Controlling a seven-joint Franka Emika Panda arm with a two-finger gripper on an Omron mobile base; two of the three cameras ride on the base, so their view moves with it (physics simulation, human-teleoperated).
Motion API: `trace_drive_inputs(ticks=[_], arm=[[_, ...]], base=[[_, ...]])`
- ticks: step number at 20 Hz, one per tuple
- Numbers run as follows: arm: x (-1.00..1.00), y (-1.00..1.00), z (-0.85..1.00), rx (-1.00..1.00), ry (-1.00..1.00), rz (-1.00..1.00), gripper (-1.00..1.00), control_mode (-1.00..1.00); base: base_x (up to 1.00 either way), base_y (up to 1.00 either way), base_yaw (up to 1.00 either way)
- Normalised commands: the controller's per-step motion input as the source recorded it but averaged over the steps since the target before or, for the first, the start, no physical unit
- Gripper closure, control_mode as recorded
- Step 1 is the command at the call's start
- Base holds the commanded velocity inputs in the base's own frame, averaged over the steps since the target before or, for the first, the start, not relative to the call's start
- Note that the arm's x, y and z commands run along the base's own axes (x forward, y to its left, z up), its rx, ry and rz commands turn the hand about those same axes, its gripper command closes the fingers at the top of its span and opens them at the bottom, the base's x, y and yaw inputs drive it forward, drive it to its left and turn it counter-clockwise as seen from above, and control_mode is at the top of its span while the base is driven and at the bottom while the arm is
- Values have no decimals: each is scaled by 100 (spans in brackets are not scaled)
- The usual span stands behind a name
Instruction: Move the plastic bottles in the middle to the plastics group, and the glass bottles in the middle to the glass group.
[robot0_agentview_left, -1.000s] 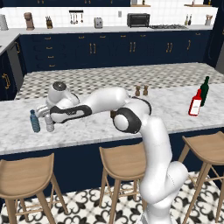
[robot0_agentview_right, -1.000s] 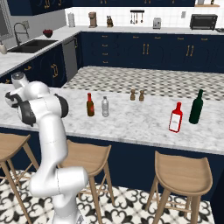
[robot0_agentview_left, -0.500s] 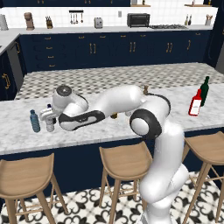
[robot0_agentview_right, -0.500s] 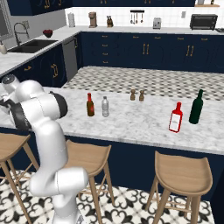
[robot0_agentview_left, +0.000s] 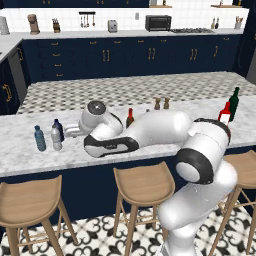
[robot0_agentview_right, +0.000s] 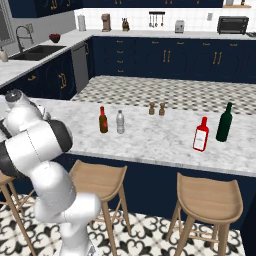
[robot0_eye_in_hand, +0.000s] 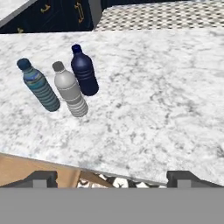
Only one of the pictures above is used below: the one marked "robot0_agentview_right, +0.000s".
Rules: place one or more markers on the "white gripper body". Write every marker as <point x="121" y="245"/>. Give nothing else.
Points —
<point x="44" y="112"/>

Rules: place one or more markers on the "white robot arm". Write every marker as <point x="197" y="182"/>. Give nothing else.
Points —
<point x="43" y="166"/>

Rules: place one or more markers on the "grey dishwasher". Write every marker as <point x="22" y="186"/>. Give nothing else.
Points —
<point x="79" y="68"/>

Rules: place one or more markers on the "brown glass bottle red label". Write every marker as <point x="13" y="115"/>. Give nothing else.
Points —
<point x="103" y="124"/>

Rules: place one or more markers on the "dark sink basin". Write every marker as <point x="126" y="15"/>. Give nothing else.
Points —
<point x="38" y="52"/>

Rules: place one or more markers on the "white soap dispenser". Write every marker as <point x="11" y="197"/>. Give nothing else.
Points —
<point x="3" y="55"/>

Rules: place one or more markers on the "dark bowl of red fruit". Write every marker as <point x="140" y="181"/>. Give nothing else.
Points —
<point x="54" y="37"/>

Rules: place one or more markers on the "clear plastic water bottle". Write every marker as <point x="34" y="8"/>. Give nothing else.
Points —
<point x="120" y="125"/>

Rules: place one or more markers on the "grey arched tap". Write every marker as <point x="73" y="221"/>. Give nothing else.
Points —
<point x="20" y="36"/>

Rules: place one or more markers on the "wooden bar stool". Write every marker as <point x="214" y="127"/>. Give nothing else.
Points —
<point x="208" y="200"/>
<point x="100" y="180"/>
<point x="10" y="200"/>

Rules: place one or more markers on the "white paper towel roll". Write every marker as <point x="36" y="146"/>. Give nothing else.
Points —
<point x="81" y="23"/>

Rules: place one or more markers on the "small wooden shaker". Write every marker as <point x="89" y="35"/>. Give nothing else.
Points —
<point x="151" y="109"/>
<point x="162" y="110"/>

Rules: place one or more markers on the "brown coffee machine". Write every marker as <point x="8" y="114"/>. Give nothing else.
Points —
<point x="106" y="22"/>

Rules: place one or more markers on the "wooden knife block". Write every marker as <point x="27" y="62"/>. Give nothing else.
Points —
<point x="125" y="25"/>

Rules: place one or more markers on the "navy island base panel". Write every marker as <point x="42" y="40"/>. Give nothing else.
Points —
<point x="150" y="183"/>

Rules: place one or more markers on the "red bottle white label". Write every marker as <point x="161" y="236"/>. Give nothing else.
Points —
<point x="200" y="138"/>

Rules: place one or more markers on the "white toaster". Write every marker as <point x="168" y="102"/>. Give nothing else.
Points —
<point x="179" y="26"/>

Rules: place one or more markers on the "dark green glass bottle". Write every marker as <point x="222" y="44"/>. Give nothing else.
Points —
<point x="224" y="126"/>

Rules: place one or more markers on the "black toaster oven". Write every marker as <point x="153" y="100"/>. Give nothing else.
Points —
<point x="232" y="25"/>

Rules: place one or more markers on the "grey wall socket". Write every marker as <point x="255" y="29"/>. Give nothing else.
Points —
<point x="30" y="27"/>
<point x="209" y="16"/>

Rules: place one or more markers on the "window with grey frame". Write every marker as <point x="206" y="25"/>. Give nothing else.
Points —
<point x="4" y="26"/>

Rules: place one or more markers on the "navy wall cupboards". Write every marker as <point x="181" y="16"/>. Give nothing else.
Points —
<point x="100" y="4"/>

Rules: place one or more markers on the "black rail with hanging utensils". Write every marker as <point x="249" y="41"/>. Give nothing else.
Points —
<point x="156" y="16"/>

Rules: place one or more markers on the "wooden wall shelf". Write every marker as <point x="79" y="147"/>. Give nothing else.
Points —
<point x="237" y="5"/>

